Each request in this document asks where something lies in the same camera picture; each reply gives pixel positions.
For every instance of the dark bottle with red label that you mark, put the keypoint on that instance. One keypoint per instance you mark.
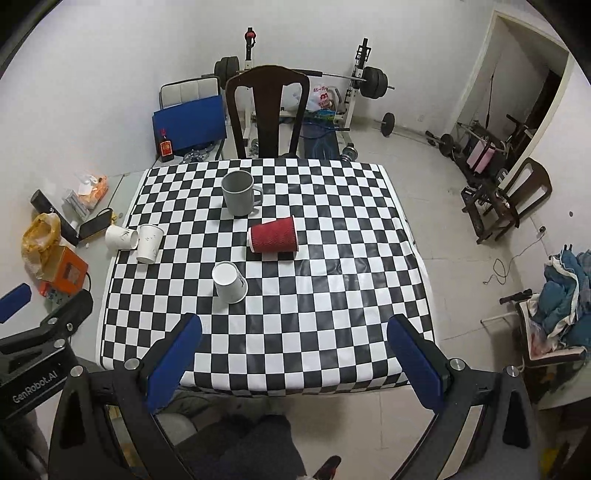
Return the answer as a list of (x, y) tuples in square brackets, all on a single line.
[(166, 148)]

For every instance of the barbell with black plates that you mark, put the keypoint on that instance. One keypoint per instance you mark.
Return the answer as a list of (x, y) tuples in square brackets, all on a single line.
[(374, 83)]

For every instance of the orange box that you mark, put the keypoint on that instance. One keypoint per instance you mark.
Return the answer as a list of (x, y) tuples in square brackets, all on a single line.
[(69, 267)]

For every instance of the black phone yellow case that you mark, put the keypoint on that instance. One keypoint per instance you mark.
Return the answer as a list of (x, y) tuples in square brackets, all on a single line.
[(94, 226)]

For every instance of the pile of blue clothes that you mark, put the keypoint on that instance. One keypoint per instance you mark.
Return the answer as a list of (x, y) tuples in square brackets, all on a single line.
[(561, 290)]

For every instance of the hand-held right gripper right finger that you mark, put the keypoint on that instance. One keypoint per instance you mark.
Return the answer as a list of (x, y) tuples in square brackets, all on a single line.
[(415, 364)]

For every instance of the blue board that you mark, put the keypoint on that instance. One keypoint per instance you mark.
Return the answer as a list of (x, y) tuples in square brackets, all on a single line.
[(189, 120)]

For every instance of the chair under clothes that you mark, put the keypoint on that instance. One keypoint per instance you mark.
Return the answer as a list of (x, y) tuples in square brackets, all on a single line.
[(549, 357)]

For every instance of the brown wooden chair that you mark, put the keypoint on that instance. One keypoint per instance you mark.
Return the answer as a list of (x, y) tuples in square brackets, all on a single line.
[(531, 184)]

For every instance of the small dumbbell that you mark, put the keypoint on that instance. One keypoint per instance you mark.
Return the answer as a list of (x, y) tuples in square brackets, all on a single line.
[(349, 153)]

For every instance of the black exercise machine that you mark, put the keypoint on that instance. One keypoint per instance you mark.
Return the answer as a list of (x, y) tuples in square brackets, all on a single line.
[(515, 134)]

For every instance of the white padded chair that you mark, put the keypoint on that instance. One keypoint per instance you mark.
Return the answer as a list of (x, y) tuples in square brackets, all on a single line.
[(189, 90)]

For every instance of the long black box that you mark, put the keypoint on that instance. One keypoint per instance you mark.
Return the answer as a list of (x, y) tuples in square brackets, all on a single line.
[(51, 210)]

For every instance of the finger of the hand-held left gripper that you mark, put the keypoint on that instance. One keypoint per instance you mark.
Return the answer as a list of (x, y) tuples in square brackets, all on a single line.
[(14, 300), (69, 311)]

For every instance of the pink pad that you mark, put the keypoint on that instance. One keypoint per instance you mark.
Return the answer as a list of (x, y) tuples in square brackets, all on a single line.
[(481, 154)]

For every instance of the grey seat cushion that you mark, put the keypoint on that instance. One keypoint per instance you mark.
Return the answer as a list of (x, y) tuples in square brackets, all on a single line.
[(178, 427)]

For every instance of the red black shoe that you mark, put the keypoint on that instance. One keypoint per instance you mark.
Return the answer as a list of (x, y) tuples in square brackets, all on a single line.
[(327, 468)]

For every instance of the yellow plastic bag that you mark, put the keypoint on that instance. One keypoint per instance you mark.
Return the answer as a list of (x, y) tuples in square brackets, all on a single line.
[(39, 240)]

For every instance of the grey mug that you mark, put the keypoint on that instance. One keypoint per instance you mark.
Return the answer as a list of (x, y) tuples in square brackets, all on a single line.
[(239, 196)]

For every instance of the white plastic bag red print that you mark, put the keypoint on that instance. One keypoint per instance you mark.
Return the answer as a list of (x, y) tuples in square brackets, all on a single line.
[(323, 98)]

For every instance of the black white checkered tablecloth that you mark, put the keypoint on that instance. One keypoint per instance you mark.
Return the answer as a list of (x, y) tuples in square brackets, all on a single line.
[(332, 286)]

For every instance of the dark wooden chair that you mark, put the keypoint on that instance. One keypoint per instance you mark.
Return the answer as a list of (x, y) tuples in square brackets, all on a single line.
[(268, 106)]

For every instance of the white weight bench rack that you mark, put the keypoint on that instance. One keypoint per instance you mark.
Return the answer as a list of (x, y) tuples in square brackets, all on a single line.
[(354, 92)]

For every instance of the red ribbed paper cup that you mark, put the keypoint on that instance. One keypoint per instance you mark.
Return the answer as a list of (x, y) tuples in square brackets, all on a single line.
[(274, 235)]

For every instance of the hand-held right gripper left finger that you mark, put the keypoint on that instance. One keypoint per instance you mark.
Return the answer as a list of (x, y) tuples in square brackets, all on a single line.
[(173, 360)]

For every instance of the white paper cup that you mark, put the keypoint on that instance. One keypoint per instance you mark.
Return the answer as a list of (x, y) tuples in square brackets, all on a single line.
[(119, 237), (231, 284), (148, 244)]

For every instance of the person's leg in dark pants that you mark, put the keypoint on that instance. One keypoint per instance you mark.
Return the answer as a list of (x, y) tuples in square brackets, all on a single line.
[(258, 450)]

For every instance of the orange tissue packet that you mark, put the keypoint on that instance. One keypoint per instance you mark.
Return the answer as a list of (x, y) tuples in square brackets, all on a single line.
[(92, 190)]

